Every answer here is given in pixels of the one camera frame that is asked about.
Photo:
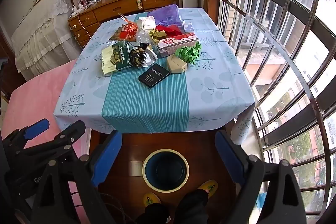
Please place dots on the black foil wrapper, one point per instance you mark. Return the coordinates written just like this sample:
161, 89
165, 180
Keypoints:
143, 56

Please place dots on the small light blue box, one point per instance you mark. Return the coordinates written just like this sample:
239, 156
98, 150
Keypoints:
187, 26

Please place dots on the person's leg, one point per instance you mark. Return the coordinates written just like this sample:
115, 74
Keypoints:
193, 207
152, 214

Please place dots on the green paper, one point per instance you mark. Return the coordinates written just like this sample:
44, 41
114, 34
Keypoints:
189, 53

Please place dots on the person's right leg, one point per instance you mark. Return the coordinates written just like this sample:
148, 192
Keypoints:
193, 207

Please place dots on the red wrapper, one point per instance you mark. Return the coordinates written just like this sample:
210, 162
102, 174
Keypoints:
170, 29

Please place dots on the person's left leg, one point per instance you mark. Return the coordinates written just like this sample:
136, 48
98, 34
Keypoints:
152, 214

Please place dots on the orange and gold snack packet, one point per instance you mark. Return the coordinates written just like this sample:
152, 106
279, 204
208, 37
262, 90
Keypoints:
127, 32

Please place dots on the cream lace furniture cover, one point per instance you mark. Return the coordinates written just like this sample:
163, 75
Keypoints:
44, 29

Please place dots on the small beige box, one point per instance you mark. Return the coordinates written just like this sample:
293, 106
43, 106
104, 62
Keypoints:
176, 65

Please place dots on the white tissue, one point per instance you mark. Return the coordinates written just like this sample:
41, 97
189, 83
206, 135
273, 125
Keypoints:
147, 21

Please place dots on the white drawer safety lock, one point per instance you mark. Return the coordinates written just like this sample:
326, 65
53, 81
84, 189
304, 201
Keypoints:
139, 5

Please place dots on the white power strip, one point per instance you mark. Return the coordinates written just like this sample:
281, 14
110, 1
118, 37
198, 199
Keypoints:
77, 9

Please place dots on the round blue trash bin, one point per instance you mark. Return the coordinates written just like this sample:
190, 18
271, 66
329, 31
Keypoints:
166, 170

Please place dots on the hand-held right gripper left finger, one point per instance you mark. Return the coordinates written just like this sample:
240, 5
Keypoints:
108, 157

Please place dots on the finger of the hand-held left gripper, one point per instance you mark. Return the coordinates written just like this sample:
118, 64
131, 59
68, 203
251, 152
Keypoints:
36, 129
71, 133

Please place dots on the light blue patterned tablecloth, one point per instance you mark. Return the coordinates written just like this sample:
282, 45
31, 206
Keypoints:
147, 108

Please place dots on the clear plastic bag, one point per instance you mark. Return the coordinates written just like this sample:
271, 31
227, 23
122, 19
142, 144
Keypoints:
144, 37

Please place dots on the yellow slipper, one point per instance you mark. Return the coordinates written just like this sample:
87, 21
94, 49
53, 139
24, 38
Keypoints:
151, 199
208, 186

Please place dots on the purple plastic bag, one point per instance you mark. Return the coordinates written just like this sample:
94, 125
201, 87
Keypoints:
165, 14

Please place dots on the metal window grille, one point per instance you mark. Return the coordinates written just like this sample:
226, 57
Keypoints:
275, 29

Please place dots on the gold wrapper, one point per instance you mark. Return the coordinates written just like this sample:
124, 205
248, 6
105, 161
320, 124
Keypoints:
157, 33

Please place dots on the pink strawberry print box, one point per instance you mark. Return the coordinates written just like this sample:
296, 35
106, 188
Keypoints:
178, 43

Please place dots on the pink blanket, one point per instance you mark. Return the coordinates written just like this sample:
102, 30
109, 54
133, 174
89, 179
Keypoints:
31, 98

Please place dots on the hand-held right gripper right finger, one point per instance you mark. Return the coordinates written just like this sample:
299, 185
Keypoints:
227, 157

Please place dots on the small black box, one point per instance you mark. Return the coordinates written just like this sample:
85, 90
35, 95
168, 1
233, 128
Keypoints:
153, 76

